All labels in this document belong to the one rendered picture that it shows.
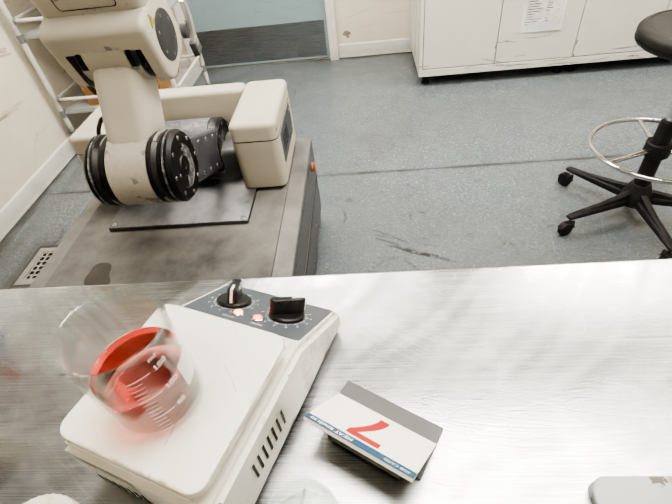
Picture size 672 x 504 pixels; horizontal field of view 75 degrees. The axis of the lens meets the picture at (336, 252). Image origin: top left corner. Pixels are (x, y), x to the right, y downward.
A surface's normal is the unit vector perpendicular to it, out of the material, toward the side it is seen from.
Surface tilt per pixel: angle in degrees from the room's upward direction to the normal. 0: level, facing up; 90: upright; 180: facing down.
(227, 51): 90
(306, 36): 90
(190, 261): 0
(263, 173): 90
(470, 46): 90
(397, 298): 0
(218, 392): 0
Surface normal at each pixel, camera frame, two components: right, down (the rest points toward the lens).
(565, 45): -0.03, 0.69
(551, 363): -0.10, -0.72
